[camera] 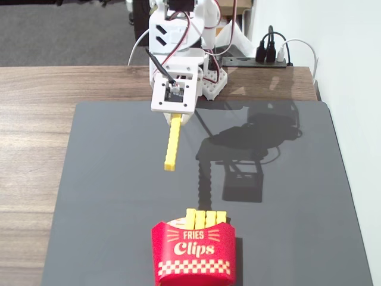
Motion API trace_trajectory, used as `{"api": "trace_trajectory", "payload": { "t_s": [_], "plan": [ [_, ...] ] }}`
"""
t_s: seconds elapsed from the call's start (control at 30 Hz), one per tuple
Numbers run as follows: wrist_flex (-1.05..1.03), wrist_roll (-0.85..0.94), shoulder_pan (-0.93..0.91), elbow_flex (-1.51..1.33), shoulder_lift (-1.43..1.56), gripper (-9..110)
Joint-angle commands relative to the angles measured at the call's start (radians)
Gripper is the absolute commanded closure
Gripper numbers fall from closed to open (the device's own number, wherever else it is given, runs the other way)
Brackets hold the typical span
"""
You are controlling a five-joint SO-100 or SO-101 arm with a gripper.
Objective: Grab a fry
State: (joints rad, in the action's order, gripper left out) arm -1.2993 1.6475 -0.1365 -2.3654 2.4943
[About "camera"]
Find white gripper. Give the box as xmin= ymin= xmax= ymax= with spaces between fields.
xmin=148 ymin=48 xmax=207 ymax=125

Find black power strip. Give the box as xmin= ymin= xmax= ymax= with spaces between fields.
xmin=221 ymin=57 xmax=288 ymax=69

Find dark gray mat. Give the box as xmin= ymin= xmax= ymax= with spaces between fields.
xmin=40 ymin=100 xmax=374 ymax=286

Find white plastic sheet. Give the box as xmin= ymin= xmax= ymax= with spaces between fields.
xmin=215 ymin=20 xmax=255 ymax=58

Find black speaker box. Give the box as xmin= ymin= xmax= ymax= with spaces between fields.
xmin=132 ymin=0 xmax=156 ymax=47

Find brown cardboard box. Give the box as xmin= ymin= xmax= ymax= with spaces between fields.
xmin=218 ymin=0 xmax=254 ymax=16

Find red fries clips box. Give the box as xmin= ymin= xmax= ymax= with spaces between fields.
xmin=151 ymin=219 xmax=236 ymax=286

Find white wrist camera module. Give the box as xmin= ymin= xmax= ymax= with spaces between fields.
xmin=150 ymin=74 xmax=199 ymax=114

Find black camera cable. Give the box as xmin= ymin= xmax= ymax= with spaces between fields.
xmin=145 ymin=47 xmax=180 ymax=89

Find white cable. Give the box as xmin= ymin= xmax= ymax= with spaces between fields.
xmin=127 ymin=29 xmax=150 ymax=67

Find black plug with cable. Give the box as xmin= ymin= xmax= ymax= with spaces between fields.
xmin=255 ymin=32 xmax=276 ymax=63
xmin=265 ymin=25 xmax=294 ymax=67

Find red white black servo wires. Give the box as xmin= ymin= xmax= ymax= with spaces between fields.
xmin=160 ymin=0 xmax=239 ymax=87

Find white plug with cable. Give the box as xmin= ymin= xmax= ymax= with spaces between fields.
xmin=276 ymin=38 xmax=319 ymax=83

